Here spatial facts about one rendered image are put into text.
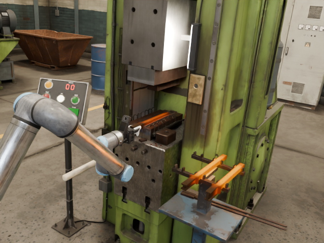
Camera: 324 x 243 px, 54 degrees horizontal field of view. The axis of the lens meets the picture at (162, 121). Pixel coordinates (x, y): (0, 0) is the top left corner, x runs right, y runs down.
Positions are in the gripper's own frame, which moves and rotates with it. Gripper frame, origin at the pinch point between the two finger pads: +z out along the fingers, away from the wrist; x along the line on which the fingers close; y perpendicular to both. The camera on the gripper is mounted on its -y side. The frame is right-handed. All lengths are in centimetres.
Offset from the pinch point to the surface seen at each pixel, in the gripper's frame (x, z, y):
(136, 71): -5.9, 2.3, -32.8
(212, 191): 65, -34, 5
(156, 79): 7.5, 5.2, -30.1
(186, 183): 53, -34, 6
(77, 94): -45.9, -6.5, -11.6
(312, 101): 50, 531, 76
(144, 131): 3.1, 2.9, 3.8
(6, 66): -492, 231, 62
